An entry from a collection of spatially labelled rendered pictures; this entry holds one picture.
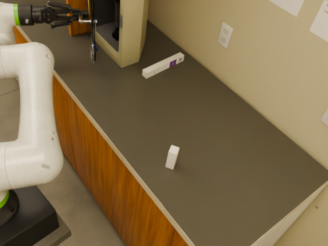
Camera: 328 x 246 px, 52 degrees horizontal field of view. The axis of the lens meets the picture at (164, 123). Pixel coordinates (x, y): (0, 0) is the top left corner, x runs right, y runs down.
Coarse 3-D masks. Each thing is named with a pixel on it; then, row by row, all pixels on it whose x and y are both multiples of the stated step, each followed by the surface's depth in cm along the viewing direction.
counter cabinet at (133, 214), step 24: (72, 120) 184; (72, 144) 205; (96, 144) 166; (96, 168) 183; (120, 168) 152; (96, 192) 203; (120, 192) 166; (144, 192) 139; (120, 216) 182; (144, 216) 150; (288, 216) 131; (144, 240) 164; (168, 240) 138; (264, 240) 133
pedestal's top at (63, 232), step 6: (60, 222) 113; (60, 228) 112; (66, 228) 112; (54, 234) 110; (60, 234) 110; (66, 234) 111; (42, 240) 108; (48, 240) 109; (54, 240) 109; (60, 240) 111
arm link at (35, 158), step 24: (24, 48) 110; (48, 48) 115; (24, 72) 106; (48, 72) 109; (24, 96) 101; (48, 96) 103; (24, 120) 96; (48, 120) 97; (24, 144) 89; (48, 144) 90; (24, 168) 86; (48, 168) 88
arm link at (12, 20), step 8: (0, 8) 141; (8, 8) 143; (16, 8) 143; (0, 16) 142; (8, 16) 143; (16, 16) 144; (0, 24) 143; (8, 24) 145; (16, 24) 147; (0, 32) 144
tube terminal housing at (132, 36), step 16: (128, 0) 147; (144, 0) 155; (128, 16) 153; (144, 16) 167; (96, 32) 180; (128, 32) 159; (144, 32) 180; (112, 48) 172; (128, 48) 167; (128, 64) 174
